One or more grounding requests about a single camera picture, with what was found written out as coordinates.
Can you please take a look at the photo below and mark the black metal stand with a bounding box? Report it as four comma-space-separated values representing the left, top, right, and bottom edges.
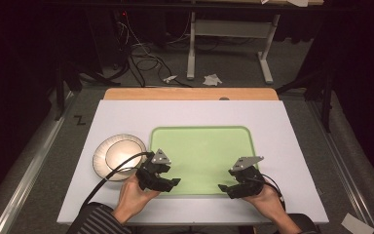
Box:
275, 68, 336, 134
53, 59, 83, 122

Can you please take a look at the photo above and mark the person's right hand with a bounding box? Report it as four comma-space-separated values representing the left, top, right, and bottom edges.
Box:
242, 183, 287, 222

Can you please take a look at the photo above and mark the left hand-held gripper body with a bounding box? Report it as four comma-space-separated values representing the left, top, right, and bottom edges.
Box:
134, 148, 172, 193

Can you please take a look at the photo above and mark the white table cover board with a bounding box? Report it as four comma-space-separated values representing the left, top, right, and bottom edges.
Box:
56, 99, 330, 226

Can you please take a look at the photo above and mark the bundle of floor cables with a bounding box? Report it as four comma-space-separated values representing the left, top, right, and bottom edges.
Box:
111, 11, 194, 89

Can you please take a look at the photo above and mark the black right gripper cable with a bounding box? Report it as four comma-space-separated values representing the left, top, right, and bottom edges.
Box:
261, 173, 287, 211

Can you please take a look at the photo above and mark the white round plate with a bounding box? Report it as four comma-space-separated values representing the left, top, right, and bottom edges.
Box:
92, 134, 148, 182

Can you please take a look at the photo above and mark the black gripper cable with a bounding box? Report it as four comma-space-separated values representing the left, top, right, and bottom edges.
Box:
80, 151, 154, 210
261, 173, 287, 211

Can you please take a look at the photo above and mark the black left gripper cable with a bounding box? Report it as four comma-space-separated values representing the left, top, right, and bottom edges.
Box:
80, 151, 154, 210

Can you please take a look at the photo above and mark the flat white paper sheet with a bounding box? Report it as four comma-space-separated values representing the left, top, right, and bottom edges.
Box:
340, 212, 374, 234

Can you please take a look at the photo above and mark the light green tray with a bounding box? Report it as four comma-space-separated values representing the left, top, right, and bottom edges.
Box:
149, 125, 259, 198

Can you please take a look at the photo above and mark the white metal desk frame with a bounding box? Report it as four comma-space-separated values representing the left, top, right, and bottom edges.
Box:
186, 11, 281, 86

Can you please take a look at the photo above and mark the wooden table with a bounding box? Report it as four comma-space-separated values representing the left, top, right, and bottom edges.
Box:
103, 87, 280, 101

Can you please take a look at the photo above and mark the person's left hand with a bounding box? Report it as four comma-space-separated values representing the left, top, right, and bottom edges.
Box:
111, 172, 161, 225

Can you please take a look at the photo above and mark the metal floor rail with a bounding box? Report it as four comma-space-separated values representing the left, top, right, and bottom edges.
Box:
306, 99, 374, 234
0, 91, 76, 234

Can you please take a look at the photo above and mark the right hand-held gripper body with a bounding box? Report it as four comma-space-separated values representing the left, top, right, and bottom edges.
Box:
228, 155, 268, 200

